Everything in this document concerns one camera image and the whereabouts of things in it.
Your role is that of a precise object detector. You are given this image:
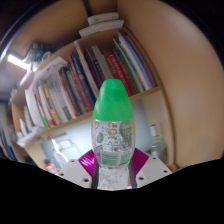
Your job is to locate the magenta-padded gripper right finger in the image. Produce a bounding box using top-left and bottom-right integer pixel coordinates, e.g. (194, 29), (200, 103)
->
(127, 148), (174, 190)

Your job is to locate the clear bottle with green cap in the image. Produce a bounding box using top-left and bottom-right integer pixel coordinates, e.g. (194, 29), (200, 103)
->
(91, 78), (137, 192)

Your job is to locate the wooden shelf unit with books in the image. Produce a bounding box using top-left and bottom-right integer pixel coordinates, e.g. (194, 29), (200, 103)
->
(6, 9), (176, 168)

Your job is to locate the long ceiling light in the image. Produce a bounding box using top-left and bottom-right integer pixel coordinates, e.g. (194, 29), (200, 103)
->
(6, 53), (32, 72)

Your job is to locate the tall clear glass bottle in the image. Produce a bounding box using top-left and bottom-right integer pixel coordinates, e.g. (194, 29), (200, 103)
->
(149, 123), (168, 161)

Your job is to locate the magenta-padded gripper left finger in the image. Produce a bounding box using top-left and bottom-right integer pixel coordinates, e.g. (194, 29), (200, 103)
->
(57, 149), (100, 190)

